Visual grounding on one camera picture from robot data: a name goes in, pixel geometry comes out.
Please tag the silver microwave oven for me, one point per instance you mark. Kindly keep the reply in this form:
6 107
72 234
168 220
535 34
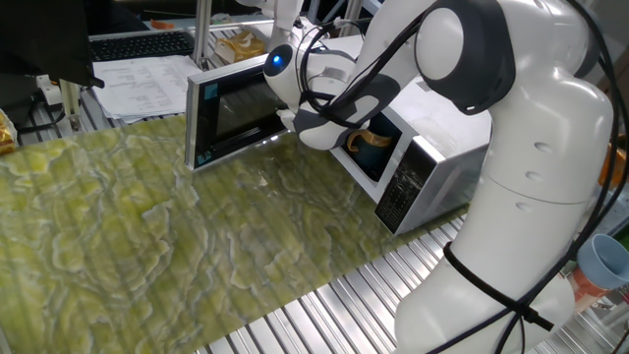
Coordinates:
442 128

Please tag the light blue plastic cup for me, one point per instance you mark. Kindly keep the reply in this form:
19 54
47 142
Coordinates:
609 265

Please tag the white printed paper stack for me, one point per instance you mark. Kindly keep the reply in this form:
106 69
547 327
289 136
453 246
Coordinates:
142 86

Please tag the clear glass cup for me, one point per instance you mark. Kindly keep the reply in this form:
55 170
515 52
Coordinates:
312 24

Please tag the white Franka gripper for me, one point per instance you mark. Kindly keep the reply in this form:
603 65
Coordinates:
286 120

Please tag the white power strip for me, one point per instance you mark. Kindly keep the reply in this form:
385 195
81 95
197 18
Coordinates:
48 88

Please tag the green marble pattern mat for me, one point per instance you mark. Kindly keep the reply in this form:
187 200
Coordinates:
123 270

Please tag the small orange object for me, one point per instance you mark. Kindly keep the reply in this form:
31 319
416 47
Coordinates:
162 24

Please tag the golden snack bag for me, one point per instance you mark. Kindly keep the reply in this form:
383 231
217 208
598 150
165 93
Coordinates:
6 135

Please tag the orange paper cup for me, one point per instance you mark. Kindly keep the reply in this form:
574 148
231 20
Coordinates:
585 295

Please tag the short aluminium post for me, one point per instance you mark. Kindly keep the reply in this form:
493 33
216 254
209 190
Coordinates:
70 103

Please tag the black keyboard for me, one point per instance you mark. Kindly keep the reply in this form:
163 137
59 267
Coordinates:
142 45

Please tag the aluminium frame post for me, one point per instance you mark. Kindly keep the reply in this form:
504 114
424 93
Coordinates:
202 29
350 12

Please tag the black glass microwave door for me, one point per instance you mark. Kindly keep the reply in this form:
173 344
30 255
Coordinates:
236 108

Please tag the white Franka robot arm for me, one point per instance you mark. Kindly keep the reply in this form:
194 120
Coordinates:
540 196

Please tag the black monitor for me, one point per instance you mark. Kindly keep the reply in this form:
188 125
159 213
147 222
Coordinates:
44 39

